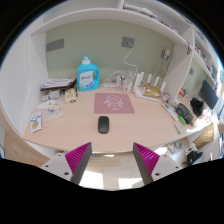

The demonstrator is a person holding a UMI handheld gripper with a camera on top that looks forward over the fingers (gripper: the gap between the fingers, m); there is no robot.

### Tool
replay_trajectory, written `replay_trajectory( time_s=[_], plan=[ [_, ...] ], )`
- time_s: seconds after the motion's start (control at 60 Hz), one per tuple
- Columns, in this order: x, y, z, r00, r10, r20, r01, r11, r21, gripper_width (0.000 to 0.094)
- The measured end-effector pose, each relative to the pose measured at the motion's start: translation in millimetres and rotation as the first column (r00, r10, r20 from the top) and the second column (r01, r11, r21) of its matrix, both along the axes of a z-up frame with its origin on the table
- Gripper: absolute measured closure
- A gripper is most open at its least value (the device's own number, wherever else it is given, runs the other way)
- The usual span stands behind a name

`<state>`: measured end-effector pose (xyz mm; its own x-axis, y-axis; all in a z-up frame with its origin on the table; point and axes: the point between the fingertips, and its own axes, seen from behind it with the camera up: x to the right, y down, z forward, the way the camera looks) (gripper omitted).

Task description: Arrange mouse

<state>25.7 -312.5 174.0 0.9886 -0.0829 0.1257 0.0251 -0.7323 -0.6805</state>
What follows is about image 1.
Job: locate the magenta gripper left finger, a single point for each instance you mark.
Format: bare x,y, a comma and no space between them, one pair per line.
70,166

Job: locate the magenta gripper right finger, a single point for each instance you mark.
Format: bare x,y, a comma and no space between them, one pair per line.
152,166

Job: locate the black computer mouse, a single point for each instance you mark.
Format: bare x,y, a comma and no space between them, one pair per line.
103,124

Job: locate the pink mouse pad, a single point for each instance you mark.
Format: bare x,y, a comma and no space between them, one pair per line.
112,103

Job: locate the black computer monitor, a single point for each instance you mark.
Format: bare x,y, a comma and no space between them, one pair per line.
208,95

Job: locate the green marker pen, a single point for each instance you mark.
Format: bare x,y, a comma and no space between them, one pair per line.
178,129

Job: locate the white remote control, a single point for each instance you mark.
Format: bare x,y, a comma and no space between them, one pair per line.
170,111

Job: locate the green highlighter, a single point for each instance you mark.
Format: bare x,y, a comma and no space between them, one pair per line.
181,119

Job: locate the clear plastic bag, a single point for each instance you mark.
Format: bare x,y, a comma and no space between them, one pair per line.
51,109

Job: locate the white smiley card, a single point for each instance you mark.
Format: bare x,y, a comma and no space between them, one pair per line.
36,122

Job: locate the black pencil case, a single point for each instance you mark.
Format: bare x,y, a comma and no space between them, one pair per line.
184,112

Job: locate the small beige box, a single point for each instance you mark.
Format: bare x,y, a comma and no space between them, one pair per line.
70,95

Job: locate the gold foil bag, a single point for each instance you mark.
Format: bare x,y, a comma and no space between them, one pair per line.
152,91

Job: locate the white wifi router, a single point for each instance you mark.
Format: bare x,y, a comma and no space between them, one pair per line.
139,83

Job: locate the black bag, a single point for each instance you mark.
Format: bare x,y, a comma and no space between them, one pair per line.
197,106

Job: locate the small white bottle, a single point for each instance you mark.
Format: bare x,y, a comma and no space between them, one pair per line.
127,84

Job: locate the white power strip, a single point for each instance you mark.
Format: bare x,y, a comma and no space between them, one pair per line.
113,81

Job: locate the blue detergent bottle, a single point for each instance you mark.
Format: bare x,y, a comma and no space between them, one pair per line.
88,75

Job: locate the grey wall switch plate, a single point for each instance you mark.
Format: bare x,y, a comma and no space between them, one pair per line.
58,44

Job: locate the grey wall socket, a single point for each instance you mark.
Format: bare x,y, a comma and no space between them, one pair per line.
128,42

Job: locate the white wall shelf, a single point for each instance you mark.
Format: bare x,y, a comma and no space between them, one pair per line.
96,28

